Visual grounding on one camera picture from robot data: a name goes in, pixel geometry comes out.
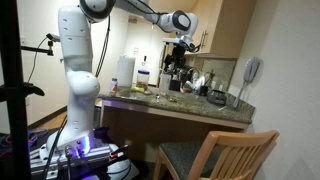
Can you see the black utensil cup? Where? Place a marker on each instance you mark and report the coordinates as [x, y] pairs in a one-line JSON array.
[[175, 85]]

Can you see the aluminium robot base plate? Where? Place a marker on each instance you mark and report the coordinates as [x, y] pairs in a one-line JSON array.
[[86, 155]]

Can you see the black mounting rod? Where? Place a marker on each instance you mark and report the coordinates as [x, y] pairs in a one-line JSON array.
[[36, 49]]

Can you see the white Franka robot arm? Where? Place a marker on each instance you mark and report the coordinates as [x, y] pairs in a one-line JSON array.
[[78, 60]]

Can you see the yellow sponge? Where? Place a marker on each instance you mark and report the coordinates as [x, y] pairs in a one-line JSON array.
[[137, 89]]

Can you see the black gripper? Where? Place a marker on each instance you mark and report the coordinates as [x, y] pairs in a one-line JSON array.
[[178, 53]]

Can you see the black mug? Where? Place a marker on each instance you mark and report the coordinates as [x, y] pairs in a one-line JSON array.
[[204, 91]]

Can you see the white wall switch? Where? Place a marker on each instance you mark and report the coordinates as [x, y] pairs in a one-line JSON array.
[[136, 50]]

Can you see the clear jar with blue lid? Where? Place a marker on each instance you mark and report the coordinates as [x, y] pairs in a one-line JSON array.
[[143, 81]]

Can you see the wooden chair with grey cushion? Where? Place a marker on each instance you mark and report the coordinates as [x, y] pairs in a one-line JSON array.
[[186, 155]]

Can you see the tall clear plastic jar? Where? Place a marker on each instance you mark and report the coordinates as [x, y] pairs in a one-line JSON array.
[[165, 83]]

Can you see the silver metal spoon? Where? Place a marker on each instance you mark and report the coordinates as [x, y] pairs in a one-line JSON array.
[[173, 99]]

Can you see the white wall telephone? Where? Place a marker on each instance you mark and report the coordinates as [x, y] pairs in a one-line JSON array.
[[250, 70]]

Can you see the small camera on mount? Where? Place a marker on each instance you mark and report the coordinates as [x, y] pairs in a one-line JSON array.
[[52, 37]]

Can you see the black tripod pole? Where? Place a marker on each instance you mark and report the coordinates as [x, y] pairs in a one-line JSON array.
[[13, 66]]

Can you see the wooden counter base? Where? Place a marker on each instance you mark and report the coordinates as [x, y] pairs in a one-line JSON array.
[[140, 130]]

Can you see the white paper towel roll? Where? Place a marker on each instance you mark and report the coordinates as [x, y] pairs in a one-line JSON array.
[[125, 71]]

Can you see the thin white strip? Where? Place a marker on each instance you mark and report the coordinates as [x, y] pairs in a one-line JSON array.
[[222, 108]]

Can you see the white pill bottle orange label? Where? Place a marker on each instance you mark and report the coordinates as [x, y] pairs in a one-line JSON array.
[[114, 86]]

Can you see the wooden wall cabinet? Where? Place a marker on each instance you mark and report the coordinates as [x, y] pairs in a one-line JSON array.
[[223, 26]]

